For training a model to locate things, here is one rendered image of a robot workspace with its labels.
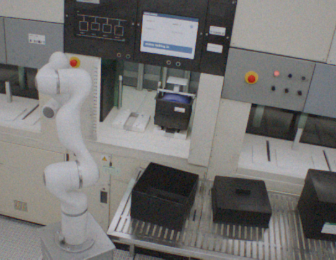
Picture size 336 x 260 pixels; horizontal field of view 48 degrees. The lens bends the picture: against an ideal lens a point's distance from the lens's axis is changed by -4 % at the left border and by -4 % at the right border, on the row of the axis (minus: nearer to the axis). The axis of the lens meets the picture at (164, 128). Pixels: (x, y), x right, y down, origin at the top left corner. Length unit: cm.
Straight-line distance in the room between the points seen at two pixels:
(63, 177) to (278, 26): 123
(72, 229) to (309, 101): 133
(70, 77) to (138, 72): 151
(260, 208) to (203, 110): 59
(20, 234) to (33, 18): 158
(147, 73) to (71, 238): 166
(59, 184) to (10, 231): 153
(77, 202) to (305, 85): 125
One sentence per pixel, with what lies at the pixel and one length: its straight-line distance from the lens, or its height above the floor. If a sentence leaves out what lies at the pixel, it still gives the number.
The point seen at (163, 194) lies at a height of 80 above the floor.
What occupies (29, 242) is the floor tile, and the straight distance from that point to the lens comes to 300.
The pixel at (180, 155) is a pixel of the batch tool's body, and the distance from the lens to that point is 233.
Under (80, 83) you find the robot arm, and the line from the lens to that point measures 159.
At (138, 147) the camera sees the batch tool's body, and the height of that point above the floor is 87.
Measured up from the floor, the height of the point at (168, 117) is 101.
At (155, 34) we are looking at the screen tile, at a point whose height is 157.
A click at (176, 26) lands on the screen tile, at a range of 202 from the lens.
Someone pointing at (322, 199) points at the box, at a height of 101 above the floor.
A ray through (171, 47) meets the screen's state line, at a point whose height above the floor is 151.
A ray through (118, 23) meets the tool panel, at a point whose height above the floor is 160.
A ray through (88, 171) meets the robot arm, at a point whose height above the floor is 117.
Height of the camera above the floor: 211
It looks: 29 degrees down
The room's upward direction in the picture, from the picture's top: 6 degrees clockwise
